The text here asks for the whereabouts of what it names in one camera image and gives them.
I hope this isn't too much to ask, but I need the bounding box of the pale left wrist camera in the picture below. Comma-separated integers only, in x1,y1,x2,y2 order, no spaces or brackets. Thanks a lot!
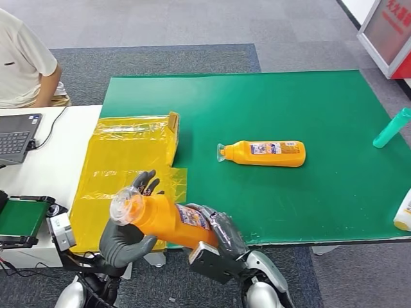
47,212,77,252

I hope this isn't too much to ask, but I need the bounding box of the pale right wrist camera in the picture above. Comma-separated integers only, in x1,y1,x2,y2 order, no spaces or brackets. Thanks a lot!
188,241,246,285

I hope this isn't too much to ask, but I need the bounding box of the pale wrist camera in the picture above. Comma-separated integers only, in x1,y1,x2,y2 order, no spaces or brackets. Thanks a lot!
47,212,77,252
188,241,246,285

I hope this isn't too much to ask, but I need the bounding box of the grey laptop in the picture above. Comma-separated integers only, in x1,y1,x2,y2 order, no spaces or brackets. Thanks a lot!
0,113,42,167

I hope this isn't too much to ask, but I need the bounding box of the small green conveyor belt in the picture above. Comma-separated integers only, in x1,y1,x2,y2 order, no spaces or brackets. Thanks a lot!
0,191,69,250

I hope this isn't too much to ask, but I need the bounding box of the black laptop cable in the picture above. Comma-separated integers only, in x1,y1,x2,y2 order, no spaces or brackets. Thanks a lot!
27,105,68,150

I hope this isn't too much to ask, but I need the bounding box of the white bottle with yellow base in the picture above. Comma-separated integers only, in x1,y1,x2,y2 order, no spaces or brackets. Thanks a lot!
394,189,411,232

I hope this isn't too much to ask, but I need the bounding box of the green table mat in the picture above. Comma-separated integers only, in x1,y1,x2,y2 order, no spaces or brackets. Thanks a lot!
100,70,411,250

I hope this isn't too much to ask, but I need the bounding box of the thin black floor cable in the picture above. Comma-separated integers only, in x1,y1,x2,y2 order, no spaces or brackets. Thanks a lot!
0,255,61,279

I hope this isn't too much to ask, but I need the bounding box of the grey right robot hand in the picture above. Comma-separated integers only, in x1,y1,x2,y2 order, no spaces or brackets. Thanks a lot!
186,203,249,260

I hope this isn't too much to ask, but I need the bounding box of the orange bottle with clear cap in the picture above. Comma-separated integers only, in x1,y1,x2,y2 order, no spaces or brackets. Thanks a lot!
217,140,307,168
110,186,220,250

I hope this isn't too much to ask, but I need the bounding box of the red and white display stand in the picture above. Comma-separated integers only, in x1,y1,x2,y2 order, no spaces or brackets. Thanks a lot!
357,0,411,80

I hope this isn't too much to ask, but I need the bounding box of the white table foot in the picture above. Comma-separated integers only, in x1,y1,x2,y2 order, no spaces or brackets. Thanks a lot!
143,252,167,268
311,245,338,256

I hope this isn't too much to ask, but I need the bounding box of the teal plastic bottle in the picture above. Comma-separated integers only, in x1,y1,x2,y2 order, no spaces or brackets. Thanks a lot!
372,107,411,149

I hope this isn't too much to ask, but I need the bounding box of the yellow plastic wrapped box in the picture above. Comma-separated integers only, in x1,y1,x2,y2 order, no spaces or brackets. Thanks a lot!
69,111,188,255

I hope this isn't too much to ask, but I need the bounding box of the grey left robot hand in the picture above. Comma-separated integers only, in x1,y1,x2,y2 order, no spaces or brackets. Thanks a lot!
98,169,164,269

